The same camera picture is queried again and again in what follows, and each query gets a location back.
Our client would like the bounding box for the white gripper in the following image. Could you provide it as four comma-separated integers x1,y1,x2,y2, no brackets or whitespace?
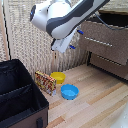
50,28,85,55

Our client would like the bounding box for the silver drawer handle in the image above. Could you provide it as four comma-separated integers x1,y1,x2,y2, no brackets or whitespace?
83,35,113,47

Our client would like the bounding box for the brown fabric-front drawer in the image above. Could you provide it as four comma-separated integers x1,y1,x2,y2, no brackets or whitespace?
78,13,128,66
89,53,128,81

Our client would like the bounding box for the dark wooden drawer cabinet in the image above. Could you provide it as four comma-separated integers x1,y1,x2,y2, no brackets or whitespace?
86,9,128,83

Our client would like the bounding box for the yellow bowl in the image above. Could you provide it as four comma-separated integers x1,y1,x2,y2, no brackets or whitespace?
49,71,67,85

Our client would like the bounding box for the blue bowl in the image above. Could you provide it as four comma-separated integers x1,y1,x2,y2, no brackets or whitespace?
60,83,80,101

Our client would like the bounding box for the colourful patterned carton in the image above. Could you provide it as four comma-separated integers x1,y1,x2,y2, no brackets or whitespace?
34,70,58,97

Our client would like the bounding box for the beige woven folding screen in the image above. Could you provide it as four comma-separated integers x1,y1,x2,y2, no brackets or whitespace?
0,0,91,80

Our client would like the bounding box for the black fabric storage box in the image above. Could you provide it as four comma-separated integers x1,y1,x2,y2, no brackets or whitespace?
0,58,51,128

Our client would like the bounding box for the black cable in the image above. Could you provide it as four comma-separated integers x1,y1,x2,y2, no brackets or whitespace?
94,11,128,32

